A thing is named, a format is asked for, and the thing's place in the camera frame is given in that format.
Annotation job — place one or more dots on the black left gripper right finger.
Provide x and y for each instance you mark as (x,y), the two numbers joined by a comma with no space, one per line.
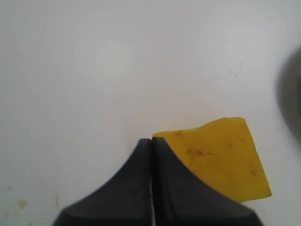
(181,199)

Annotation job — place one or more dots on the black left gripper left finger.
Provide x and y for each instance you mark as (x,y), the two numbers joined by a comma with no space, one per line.
(124,200)

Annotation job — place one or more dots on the yellow sponge block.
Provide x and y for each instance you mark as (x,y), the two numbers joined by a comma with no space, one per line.
(222,154)

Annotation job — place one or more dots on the round stainless steel pan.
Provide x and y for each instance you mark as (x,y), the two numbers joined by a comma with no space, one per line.
(288,93)

